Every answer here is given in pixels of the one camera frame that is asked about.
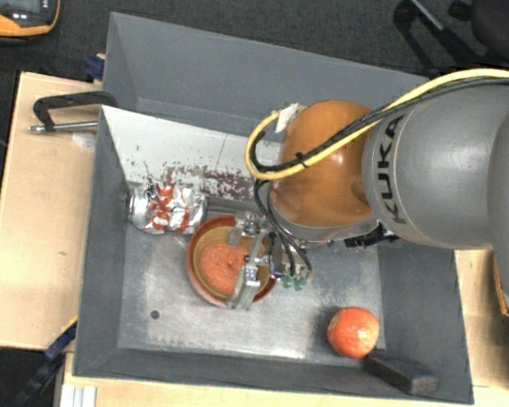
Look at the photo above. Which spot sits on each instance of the orange fruit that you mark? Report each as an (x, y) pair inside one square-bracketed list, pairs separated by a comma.
[(353, 332)]

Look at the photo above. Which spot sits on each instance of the pale wood flat board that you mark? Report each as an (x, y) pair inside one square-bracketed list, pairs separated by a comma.
[(38, 222)]

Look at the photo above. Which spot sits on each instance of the crushed silver and red can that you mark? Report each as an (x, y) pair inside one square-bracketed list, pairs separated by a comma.
[(168, 211)]

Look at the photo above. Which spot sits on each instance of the orange scouring ball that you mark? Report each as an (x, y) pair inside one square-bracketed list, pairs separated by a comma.
[(221, 266)]

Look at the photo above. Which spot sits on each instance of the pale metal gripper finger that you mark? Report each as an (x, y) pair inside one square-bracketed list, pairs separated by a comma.
[(234, 295), (250, 292)]

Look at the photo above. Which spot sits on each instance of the black sponge block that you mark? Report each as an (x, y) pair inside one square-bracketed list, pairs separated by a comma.
[(402, 374)]

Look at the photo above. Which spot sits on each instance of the grey metal bin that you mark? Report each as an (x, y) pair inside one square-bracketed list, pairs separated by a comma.
[(199, 322)]

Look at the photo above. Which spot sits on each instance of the red bowl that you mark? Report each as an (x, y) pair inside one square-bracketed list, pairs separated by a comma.
[(194, 255)]

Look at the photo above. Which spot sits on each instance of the black cylinder on white bracket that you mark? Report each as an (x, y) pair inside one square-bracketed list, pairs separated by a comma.
[(368, 237)]

